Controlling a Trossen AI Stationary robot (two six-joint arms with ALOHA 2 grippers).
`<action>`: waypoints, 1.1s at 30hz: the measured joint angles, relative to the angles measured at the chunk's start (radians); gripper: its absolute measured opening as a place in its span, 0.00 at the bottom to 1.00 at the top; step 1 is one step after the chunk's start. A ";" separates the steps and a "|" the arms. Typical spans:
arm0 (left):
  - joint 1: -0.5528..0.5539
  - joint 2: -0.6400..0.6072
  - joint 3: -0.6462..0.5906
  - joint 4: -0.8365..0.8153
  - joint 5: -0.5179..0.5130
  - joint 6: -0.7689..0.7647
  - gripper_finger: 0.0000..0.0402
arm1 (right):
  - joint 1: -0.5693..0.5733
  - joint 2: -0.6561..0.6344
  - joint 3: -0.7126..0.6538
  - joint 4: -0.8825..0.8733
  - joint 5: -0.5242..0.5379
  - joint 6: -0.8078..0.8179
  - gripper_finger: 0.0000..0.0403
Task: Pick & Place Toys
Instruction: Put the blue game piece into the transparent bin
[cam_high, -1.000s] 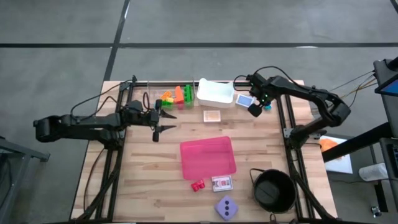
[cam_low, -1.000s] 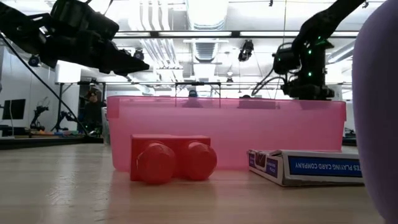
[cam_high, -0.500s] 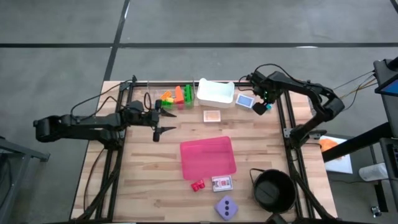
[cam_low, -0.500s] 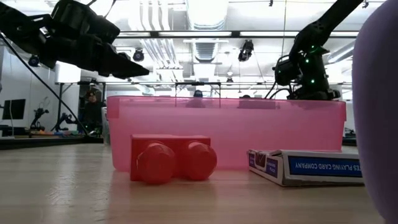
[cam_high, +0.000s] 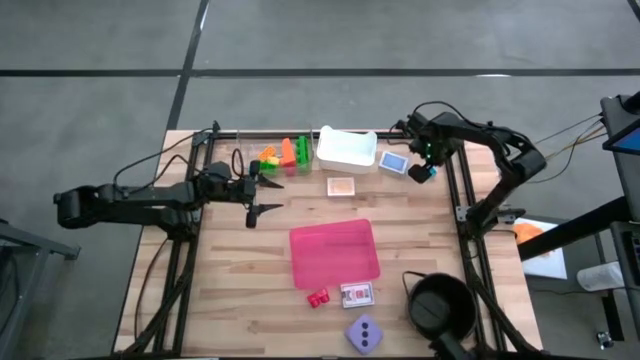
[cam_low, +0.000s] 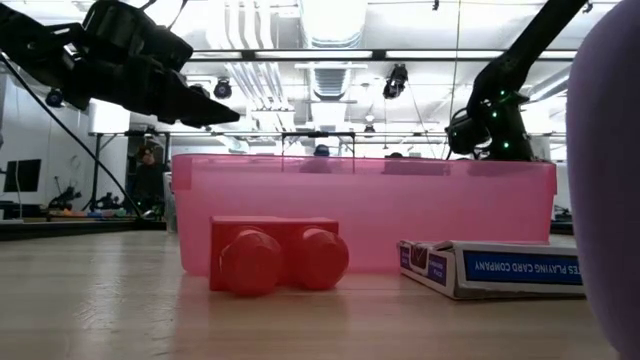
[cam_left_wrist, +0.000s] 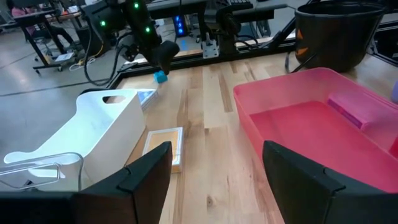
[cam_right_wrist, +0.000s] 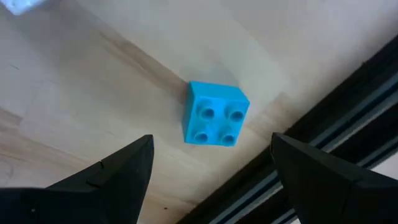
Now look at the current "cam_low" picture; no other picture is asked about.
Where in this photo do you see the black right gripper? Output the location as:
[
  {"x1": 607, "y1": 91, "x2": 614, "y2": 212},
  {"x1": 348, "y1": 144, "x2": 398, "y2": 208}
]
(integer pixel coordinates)
[{"x1": 444, "y1": 92, "x2": 539, "y2": 162}]

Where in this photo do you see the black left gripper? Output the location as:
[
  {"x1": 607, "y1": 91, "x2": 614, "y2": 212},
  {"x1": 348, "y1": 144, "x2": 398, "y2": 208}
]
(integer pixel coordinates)
[{"x1": 59, "y1": 0, "x2": 241, "y2": 129}]

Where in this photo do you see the purple foam die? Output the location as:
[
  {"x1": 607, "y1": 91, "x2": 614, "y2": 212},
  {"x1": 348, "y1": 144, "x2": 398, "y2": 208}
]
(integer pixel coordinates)
[{"x1": 565, "y1": 0, "x2": 640, "y2": 360}]

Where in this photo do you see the pink translucent plastic bin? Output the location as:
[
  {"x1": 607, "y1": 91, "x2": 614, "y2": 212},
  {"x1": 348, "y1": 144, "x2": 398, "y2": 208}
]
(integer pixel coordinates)
[{"x1": 170, "y1": 153, "x2": 558, "y2": 277}]

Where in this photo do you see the playing card box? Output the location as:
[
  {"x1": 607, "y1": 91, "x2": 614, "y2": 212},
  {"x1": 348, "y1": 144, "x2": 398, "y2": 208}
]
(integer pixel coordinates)
[{"x1": 398, "y1": 239, "x2": 586, "y2": 301}]

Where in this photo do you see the red two-stud toy block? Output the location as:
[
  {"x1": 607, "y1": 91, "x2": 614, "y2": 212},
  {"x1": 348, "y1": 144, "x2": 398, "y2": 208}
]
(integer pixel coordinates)
[{"x1": 208, "y1": 215, "x2": 350, "y2": 297}]

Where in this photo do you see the person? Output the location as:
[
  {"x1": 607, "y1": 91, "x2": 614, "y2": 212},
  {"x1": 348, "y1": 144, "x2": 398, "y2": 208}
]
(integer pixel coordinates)
[
  {"x1": 130, "y1": 144, "x2": 170, "y2": 219},
  {"x1": 299, "y1": 143, "x2": 334, "y2": 175}
]

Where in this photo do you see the ceiling vent grille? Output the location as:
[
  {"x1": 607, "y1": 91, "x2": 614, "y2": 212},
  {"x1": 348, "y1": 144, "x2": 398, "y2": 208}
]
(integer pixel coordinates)
[{"x1": 310, "y1": 67, "x2": 350, "y2": 101}]

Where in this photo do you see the black overhead beam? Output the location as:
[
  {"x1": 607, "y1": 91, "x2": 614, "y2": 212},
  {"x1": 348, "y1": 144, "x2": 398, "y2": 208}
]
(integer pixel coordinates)
[{"x1": 189, "y1": 48, "x2": 576, "y2": 63}]

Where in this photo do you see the black computer monitor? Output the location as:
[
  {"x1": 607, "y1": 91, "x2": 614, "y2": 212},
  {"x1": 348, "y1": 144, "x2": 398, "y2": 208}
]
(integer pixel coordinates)
[{"x1": 3, "y1": 158, "x2": 43, "y2": 194}]

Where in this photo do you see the black ceiling camera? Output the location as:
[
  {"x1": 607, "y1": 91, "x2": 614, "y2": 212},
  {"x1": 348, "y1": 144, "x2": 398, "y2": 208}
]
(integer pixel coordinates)
[
  {"x1": 382, "y1": 63, "x2": 410, "y2": 100},
  {"x1": 44, "y1": 88, "x2": 66, "y2": 109},
  {"x1": 213, "y1": 78, "x2": 234, "y2": 100}
]

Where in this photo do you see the long black left arm cable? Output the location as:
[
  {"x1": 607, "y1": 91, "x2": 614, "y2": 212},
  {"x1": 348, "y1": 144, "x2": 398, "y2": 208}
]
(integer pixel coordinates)
[{"x1": 0, "y1": 52, "x2": 144, "y2": 219}]

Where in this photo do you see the round ceiling air duct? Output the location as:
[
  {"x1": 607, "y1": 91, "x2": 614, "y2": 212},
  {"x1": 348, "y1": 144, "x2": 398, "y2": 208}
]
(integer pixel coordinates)
[{"x1": 298, "y1": 0, "x2": 369, "y2": 49}]

